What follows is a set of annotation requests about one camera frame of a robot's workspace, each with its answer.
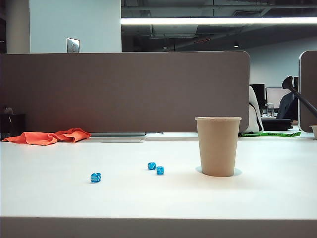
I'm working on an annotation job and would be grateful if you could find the narrow brown desk partition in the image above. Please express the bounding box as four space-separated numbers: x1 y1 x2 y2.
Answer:
298 50 317 133

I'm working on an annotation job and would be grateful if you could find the dark computer monitor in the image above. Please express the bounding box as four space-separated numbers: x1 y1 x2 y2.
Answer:
250 84 266 110

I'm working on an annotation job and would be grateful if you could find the metal wall plate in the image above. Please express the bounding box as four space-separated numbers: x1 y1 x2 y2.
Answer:
66 37 81 53

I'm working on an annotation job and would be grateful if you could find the lit computer monitor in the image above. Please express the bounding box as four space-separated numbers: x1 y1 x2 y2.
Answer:
265 87 292 109

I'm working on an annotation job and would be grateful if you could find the long ceiling light strip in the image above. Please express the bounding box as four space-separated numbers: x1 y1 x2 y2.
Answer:
120 17 317 25

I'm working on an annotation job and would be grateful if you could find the wide brown desk partition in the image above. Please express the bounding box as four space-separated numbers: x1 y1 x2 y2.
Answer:
0 51 251 133

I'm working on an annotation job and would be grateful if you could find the brown paper cup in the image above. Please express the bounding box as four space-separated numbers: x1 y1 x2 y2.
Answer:
195 117 242 178

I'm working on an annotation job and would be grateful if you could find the crumpled orange cloth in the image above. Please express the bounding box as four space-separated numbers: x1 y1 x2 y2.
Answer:
2 127 92 146

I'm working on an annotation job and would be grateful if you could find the seated person dark shirt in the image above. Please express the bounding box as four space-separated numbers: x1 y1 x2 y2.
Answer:
276 93 299 125

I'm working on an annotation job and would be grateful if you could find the black slanted pole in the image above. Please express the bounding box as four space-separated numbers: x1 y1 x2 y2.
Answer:
282 76 317 113

